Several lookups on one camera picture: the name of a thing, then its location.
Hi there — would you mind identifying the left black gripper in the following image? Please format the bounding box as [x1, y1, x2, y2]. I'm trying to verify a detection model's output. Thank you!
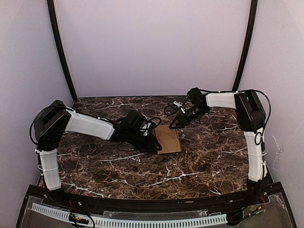
[125, 129, 161, 152]

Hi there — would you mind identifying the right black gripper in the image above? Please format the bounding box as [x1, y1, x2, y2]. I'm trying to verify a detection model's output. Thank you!
[169, 106, 208, 130]

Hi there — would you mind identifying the brown cardboard box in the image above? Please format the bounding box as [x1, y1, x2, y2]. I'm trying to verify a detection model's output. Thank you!
[154, 125, 182, 154]

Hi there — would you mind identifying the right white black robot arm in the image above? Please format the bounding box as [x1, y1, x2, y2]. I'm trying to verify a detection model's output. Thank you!
[163, 87, 270, 206]

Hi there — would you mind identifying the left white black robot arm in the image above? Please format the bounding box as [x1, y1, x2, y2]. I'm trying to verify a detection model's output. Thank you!
[29, 100, 162, 207]

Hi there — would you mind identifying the left black camera cable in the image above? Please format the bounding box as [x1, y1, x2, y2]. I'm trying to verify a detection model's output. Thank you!
[116, 116, 162, 152]

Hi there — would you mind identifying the black camera cable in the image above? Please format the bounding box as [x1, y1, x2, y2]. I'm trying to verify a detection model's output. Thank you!
[163, 99, 193, 117]
[116, 116, 162, 152]

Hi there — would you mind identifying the right black camera cable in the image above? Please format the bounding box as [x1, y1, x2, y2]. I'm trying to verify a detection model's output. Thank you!
[163, 99, 193, 117]

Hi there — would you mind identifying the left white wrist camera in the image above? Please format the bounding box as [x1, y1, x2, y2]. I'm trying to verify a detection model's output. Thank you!
[140, 122, 152, 136]

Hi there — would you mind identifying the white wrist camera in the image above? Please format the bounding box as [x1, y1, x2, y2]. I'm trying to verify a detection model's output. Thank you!
[173, 100, 187, 114]
[140, 122, 152, 136]

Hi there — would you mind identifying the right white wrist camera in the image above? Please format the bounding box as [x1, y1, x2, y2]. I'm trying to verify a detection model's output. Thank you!
[173, 100, 187, 114]

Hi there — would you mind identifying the black front rail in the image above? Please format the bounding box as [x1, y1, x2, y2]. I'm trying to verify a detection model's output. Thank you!
[28, 185, 281, 216]

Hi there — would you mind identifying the white slotted cable duct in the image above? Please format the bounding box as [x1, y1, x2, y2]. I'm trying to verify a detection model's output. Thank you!
[31, 203, 228, 228]

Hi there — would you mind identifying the right black frame post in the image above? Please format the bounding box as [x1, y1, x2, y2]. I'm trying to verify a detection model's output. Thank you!
[232, 0, 258, 91]

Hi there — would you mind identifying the black frame post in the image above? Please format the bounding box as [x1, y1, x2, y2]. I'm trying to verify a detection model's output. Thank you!
[232, 0, 258, 91]
[47, 0, 78, 102]

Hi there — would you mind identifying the left black frame post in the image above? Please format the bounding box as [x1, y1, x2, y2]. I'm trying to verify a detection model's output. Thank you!
[47, 0, 78, 102]

